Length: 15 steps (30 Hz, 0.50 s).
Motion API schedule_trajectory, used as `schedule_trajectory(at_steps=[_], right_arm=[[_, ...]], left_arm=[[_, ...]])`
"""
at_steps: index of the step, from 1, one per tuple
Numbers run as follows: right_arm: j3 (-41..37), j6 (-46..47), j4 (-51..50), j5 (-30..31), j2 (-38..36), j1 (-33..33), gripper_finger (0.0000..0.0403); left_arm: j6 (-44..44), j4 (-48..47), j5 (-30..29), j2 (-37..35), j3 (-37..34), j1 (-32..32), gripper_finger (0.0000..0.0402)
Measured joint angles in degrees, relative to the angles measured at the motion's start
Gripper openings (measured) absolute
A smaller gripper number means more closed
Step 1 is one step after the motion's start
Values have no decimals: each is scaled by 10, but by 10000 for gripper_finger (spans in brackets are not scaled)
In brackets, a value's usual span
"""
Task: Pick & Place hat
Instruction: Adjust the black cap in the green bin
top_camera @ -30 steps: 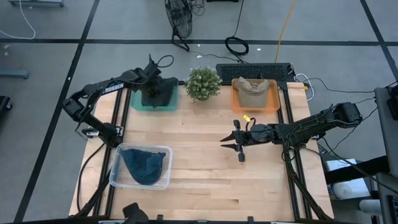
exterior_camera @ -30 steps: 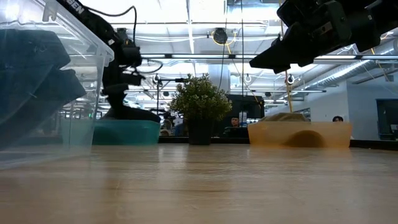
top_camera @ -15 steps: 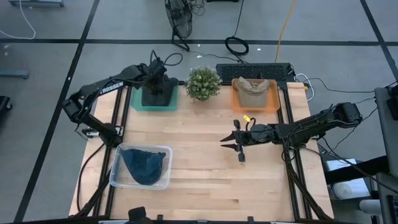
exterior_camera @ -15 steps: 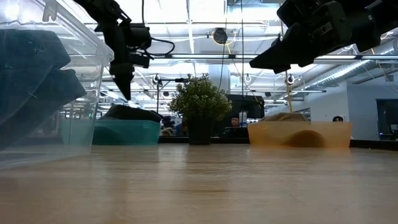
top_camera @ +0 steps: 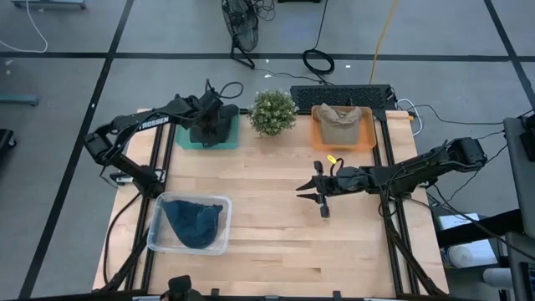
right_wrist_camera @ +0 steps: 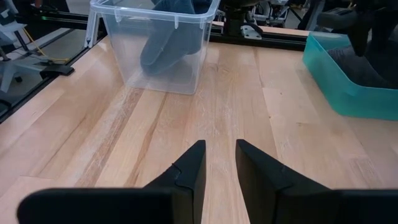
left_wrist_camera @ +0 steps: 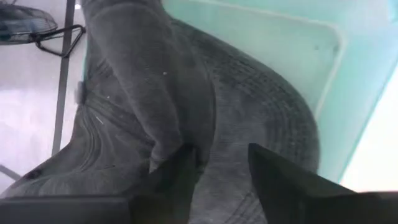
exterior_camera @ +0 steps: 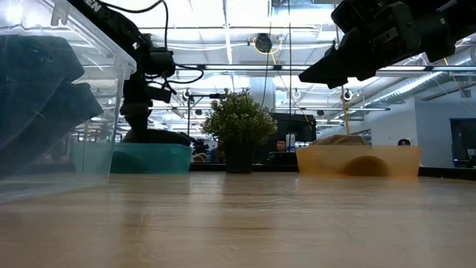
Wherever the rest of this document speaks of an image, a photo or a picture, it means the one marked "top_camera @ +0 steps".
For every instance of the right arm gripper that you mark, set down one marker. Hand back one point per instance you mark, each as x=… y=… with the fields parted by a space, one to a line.
x=342 y=182

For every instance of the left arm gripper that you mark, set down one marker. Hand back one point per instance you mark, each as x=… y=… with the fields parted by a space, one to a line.
x=208 y=113

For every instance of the black baseball cap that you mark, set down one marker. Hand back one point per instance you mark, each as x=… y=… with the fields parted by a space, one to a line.
x=227 y=121

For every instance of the olive khaki baseball cap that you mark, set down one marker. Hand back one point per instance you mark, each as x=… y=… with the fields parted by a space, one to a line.
x=338 y=131

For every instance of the blue denim baseball cap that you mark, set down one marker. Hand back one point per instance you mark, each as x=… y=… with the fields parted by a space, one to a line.
x=169 y=207
x=196 y=230

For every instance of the clear plastic bin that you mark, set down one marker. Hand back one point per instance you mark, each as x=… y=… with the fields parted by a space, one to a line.
x=156 y=238

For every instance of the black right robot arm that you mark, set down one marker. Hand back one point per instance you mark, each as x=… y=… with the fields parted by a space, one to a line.
x=426 y=167

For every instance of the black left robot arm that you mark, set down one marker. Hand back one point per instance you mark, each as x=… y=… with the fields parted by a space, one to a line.
x=125 y=125

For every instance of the teal plastic bin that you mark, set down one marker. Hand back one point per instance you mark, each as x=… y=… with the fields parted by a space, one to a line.
x=184 y=140

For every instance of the small potted green plant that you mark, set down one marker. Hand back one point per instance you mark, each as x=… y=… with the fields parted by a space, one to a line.
x=271 y=110

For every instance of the orange plastic bin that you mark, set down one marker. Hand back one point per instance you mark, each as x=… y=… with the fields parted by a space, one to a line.
x=370 y=138

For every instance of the black floor fan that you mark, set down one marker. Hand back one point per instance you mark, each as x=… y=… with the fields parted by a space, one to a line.
x=242 y=25

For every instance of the black perforated computer case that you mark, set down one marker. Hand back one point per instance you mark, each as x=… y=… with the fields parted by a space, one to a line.
x=338 y=98

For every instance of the white paper sheet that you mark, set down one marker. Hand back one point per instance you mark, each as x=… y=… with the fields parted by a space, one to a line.
x=460 y=220

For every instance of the white roll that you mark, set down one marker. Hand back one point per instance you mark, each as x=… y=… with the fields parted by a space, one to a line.
x=472 y=254

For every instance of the black beam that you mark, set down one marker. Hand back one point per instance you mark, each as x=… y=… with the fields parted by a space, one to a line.
x=480 y=230

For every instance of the grey floor bar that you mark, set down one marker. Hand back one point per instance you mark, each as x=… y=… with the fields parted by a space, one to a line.
x=18 y=99

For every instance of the grey platform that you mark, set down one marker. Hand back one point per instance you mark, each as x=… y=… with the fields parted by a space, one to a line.
x=50 y=4

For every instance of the grey metal cabinet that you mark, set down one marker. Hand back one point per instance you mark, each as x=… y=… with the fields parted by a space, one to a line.
x=520 y=175

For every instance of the black aluminium table frame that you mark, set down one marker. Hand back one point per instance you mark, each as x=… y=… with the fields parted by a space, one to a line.
x=245 y=111

